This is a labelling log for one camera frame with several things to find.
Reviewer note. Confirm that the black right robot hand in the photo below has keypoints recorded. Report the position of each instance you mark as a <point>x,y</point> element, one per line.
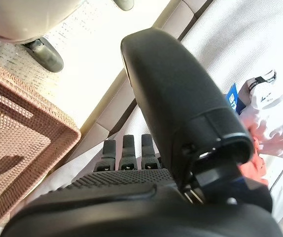
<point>171,98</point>

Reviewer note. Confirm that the coral pink garment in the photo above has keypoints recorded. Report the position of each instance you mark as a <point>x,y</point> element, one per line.
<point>253,163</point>

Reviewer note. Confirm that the white garment with black trim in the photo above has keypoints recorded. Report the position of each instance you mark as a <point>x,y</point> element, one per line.
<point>267,116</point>

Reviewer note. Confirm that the brown woven wicker basket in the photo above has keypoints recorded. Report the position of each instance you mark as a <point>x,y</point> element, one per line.
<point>15,128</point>

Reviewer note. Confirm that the grey chair leg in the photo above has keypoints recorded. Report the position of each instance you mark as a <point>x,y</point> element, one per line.
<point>45,54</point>
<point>124,3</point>

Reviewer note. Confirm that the beige upholstered bed frame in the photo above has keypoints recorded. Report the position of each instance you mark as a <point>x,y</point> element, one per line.
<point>112,108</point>

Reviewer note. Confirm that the beige armchair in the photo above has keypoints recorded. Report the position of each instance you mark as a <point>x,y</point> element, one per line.
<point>33,14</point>

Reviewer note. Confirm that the white bed mattress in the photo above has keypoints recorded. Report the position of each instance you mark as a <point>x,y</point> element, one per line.
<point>232,42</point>

